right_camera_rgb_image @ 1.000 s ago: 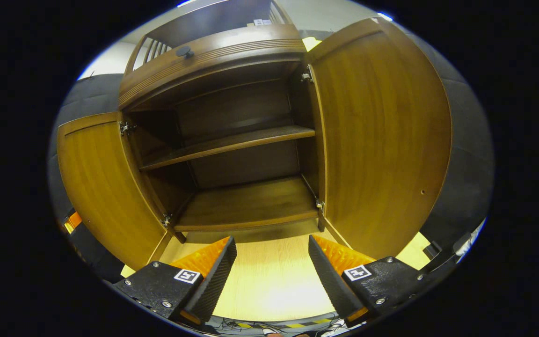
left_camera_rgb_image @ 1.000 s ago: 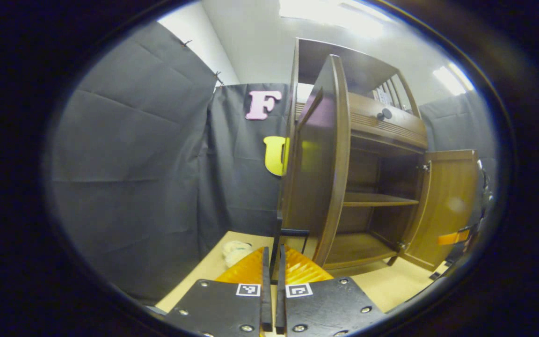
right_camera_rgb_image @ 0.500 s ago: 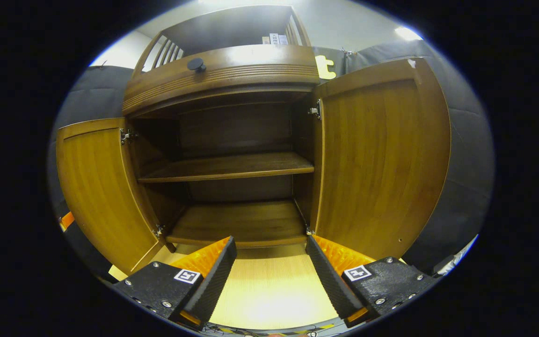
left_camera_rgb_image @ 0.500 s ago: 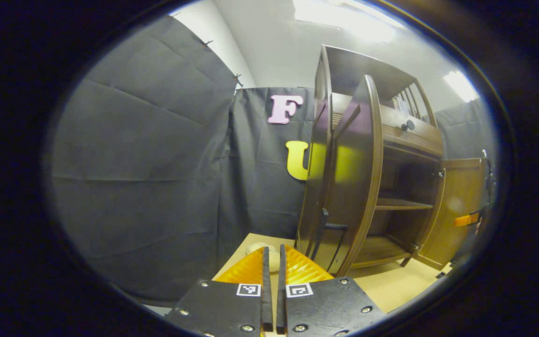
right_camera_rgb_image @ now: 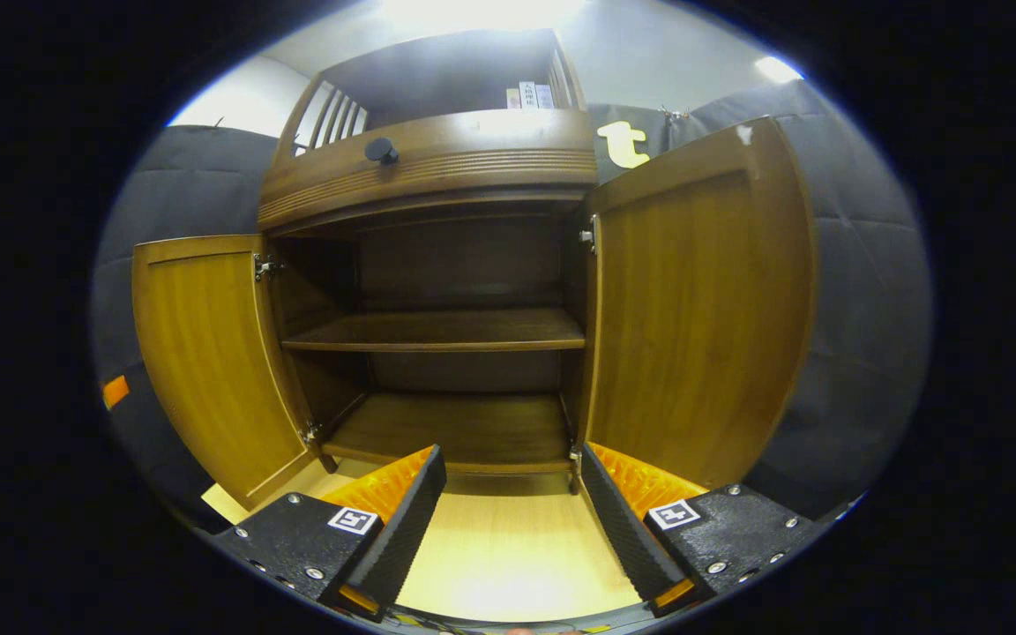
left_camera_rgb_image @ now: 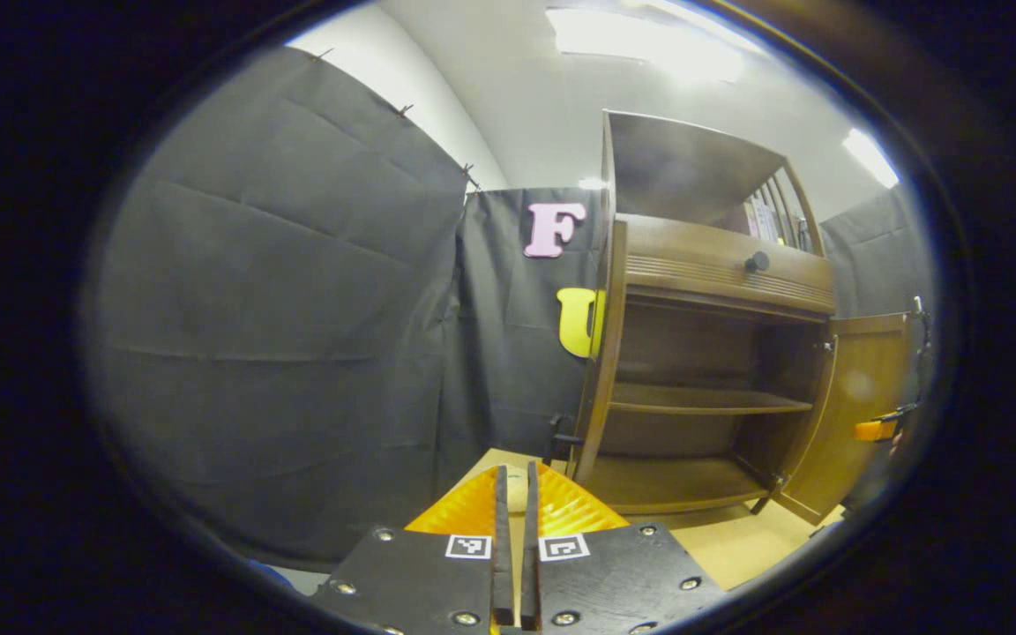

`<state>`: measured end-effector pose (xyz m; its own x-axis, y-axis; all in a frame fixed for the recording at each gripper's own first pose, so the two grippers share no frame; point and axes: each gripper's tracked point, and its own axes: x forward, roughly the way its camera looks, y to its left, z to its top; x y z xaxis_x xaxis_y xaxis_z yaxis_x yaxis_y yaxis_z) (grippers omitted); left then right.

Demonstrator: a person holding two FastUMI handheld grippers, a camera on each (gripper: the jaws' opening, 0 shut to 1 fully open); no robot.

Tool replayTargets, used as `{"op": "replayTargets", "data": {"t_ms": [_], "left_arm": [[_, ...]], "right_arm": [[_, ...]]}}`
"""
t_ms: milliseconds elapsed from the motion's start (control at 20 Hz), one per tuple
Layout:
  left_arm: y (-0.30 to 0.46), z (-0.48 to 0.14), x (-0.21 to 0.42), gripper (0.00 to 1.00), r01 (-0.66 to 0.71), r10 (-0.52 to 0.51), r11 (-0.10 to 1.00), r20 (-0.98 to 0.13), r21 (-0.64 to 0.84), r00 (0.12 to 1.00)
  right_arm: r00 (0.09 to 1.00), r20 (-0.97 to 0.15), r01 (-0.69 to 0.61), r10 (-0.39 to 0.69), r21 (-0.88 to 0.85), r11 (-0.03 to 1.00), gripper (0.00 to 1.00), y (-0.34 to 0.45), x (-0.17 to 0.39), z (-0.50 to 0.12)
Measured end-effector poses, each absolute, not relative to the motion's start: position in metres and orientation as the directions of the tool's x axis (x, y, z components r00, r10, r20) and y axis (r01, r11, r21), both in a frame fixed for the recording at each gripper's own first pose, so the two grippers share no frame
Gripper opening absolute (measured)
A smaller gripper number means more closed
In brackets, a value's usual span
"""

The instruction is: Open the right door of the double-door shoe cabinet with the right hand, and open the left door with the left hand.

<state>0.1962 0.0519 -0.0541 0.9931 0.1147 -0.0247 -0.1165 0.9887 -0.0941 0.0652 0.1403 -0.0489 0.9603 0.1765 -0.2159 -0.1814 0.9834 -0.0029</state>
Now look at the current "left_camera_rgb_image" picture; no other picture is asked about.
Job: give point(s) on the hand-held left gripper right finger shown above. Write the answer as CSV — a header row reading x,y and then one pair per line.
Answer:
x,y
529,564

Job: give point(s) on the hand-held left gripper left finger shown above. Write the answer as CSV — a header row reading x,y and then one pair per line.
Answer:
x,y
501,564

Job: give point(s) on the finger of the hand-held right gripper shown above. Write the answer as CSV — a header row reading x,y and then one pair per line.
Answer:
x,y
874,430

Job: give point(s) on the wooden cabinet door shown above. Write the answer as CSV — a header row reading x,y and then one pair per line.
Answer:
x,y
603,370
861,397

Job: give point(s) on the wooden double-door shoe cabinet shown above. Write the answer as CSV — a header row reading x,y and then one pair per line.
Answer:
x,y
684,168

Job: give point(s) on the wooden inner shelf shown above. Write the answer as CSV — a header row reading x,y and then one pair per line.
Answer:
x,y
702,399

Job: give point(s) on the pale pink book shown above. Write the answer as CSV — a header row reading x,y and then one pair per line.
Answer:
x,y
765,220

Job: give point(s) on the small ceiling light panel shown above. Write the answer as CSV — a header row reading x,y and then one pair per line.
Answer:
x,y
870,157

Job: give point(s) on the blue cloth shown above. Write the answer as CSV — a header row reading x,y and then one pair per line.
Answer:
x,y
272,575

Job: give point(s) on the wooden drawer with black knob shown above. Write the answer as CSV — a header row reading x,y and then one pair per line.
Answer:
x,y
693,256

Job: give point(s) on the black backdrop cloth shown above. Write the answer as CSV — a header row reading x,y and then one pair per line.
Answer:
x,y
296,309

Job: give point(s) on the large ceiling light panel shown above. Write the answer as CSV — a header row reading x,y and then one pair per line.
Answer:
x,y
649,40

